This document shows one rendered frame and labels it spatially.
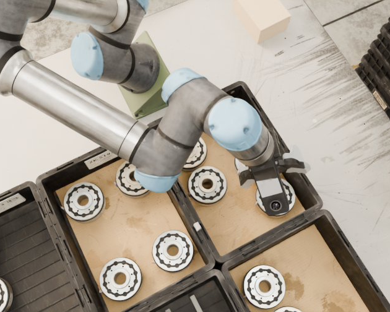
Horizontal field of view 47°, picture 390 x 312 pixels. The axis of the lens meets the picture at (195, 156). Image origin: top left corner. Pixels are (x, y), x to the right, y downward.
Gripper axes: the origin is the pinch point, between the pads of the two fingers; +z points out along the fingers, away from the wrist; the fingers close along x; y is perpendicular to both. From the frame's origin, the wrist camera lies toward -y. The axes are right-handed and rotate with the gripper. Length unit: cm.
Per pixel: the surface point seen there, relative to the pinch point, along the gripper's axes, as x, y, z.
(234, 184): 13.4, 6.8, 17.7
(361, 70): -36, 68, 106
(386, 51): -46, 64, 87
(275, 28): -7, 59, 35
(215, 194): 17.8, 4.2, 12.5
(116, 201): 43.2, 7.6, 6.0
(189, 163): 22.7, 13.7, 10.9
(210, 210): 20.7, 1.0, 14.8
